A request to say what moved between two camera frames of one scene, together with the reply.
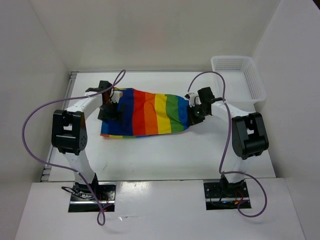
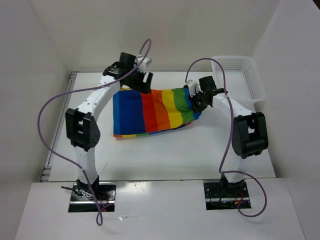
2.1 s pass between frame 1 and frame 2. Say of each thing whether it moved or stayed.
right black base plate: stayed
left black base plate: stayed
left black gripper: moved
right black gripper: moved
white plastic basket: stayed
